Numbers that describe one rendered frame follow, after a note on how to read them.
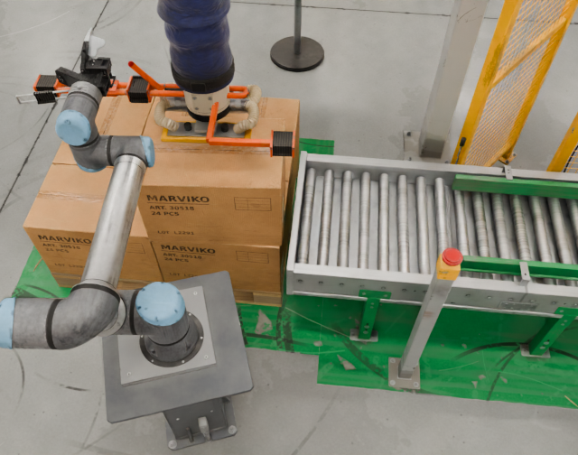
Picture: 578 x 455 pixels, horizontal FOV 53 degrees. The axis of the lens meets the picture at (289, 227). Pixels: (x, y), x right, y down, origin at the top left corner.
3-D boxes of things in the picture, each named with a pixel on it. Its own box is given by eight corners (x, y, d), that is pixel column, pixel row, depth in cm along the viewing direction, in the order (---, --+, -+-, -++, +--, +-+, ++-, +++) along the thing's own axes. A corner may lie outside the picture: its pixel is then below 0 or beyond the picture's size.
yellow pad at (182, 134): (252, 126, 224) (252, 116, 220) (250, 144, 218) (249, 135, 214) (165, 124, 225) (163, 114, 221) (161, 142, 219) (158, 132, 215)
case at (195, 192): (285, 179, 283) (284, 118, 251) (282, 246, 260) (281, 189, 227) (163, 175, 285) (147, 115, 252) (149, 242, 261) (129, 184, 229)
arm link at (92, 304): (101, 336, 125) (153, 125, 167) (43, 335, 125) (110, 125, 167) (113, 359, 134) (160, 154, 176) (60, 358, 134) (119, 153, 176)
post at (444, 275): (410, 366, 283) (459, 254, 202) (411, 380, 279) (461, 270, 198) (396, 366, 283) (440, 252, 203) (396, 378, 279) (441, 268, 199)
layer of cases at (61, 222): (299, 150, 350) (300, 99, 318) (281, 292, 291) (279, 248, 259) (106, 135, 357) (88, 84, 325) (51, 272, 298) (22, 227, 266)
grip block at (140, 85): (155, 87, 222) (153, 74, 218) (150, 104, 217) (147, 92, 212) (134, 86, 223) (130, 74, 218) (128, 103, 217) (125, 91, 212)
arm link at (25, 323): (140, 333, 201) (51, 361, 126) (90, 332, 201) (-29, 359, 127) (142, 289, 203) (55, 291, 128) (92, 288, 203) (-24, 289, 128)
